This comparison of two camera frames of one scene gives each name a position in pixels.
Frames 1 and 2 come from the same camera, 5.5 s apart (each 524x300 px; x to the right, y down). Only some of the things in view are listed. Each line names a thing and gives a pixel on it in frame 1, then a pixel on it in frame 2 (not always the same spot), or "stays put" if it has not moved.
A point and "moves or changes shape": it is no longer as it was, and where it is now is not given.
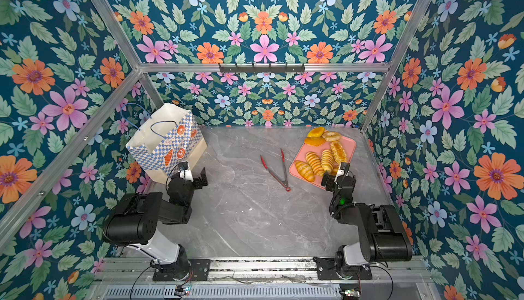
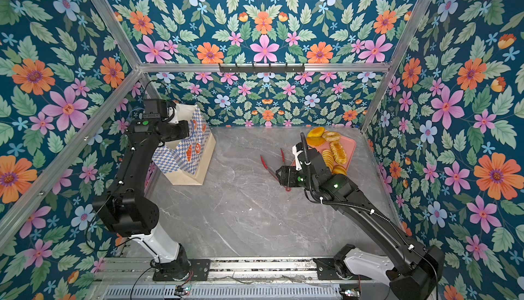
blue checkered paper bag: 170,137 moves or changes shape
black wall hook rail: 261,69 stays put
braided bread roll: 338,152 stays put
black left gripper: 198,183 to 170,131
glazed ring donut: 331,136 stays put
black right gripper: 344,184 to 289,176
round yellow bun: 316,131 stays put
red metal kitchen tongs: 284,184 stays put
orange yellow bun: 314,141 stays put
